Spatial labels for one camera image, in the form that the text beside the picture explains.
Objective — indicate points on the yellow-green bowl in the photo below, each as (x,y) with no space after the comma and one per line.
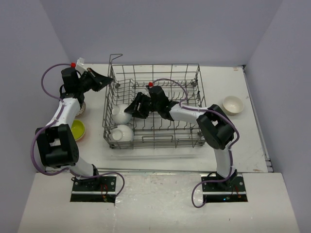
(78,129)

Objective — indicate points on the white bowl front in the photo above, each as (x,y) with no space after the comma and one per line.
(122,133)

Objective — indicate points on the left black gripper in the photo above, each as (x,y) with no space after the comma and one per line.
(99,81)

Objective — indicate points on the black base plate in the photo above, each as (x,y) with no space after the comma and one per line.
(102,189)
(233,191)

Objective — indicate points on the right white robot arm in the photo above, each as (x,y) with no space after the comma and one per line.
(217,129)

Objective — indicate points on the white bowl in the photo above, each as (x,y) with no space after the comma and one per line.
(119,116)
(122,133)

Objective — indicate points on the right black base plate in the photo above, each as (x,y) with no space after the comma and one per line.
(233,191)

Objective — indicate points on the grey wire dish rack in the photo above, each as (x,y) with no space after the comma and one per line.
(178,81)

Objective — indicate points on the beige ceramic bowl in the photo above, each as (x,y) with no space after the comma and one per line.
(233,105)

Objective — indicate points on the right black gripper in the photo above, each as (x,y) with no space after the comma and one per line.
(141,113)

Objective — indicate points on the orange bowl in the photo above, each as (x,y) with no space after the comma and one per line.
(83,137)

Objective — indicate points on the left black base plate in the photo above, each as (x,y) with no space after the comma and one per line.
(102,189)

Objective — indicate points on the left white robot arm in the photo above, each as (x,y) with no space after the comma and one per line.
(54,149)

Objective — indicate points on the brown patterned bowl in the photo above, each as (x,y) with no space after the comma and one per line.
(82,109)

